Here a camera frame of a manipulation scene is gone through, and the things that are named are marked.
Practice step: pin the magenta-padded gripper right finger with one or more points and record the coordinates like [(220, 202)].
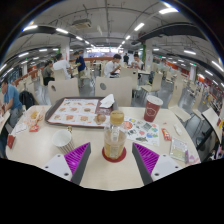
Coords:
[(165, 165)]

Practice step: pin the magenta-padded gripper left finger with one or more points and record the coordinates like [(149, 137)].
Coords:
[(58, 165)]

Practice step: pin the clear bottle with yellow drink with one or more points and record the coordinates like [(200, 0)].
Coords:
[(115, 140)]

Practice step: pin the clear plastic bag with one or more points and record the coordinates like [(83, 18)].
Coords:
[(179, 150)]

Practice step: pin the brown patterned paper cup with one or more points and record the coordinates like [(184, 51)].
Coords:
[(63, 140)]

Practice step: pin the red sauce packet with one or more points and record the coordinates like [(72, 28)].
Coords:
[(166, 134), (34, 128)]

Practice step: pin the white sauce packet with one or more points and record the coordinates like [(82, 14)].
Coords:
[(178, 129)]

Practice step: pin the colourful printed paper sheet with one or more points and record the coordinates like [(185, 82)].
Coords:
[(143, 131)]

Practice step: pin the flat round red coaster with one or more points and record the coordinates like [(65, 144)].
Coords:
[(114, 160)]

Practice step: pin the white paper receipt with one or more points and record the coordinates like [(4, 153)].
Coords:
[(20, 128)]

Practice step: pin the red wallet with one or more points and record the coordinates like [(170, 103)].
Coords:
[(11, 141)]

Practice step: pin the orange white food wrapper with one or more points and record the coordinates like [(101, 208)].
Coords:
[(35, 116)]

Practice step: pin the printed tray liner paper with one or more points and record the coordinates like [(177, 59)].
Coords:
[(75, 111)]

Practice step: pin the person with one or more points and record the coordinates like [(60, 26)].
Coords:
[(110, 67), (219, 150), (11, 98), (61, 65), (137, 63), (126, 58), (80, 63), (47, 72)]

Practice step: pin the red paper cup with lid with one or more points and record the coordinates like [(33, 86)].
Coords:
[(152, 110)]

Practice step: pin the beige neighbouring table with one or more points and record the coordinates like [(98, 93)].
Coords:
[(211, 120)]

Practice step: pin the dark brown food tray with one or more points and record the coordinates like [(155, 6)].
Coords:
[(106, 111)]

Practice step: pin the black backpack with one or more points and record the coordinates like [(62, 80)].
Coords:
[(26, 100)]

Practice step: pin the beige chair with round hole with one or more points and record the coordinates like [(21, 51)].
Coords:
[(115, 90), (65, 91)]

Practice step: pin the white paper napkin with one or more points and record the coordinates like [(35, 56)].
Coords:
[(107, 101)]

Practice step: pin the ceiling air unit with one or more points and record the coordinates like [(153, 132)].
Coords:
[(81, 24)]

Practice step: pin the ceiling lights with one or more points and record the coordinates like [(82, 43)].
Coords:
[(168, 10)]

